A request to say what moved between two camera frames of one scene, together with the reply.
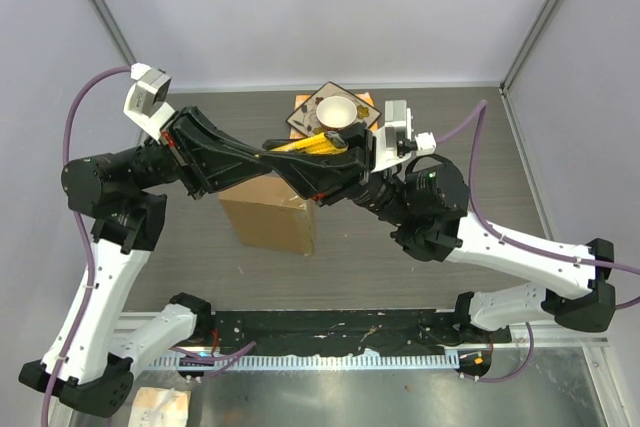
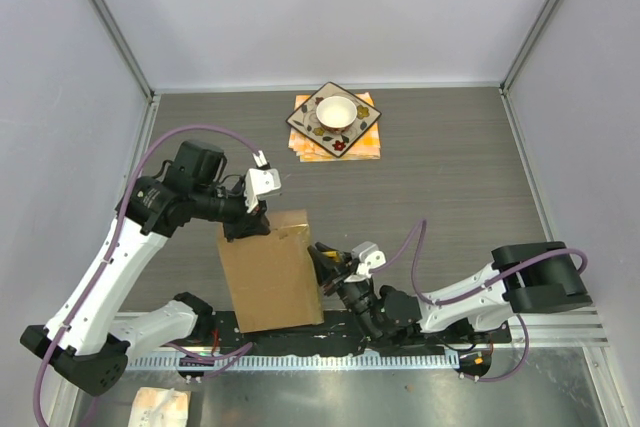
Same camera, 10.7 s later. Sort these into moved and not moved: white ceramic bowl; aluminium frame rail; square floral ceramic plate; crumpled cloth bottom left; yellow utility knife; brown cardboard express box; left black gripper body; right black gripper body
Moved: yellow utility knife; right black gripper body; brown cardboard express box; left black gripper body
Not moved: white ceramic bowl; crumpled cloth bottom left; aluminium frame rail; square floral ceramic plate
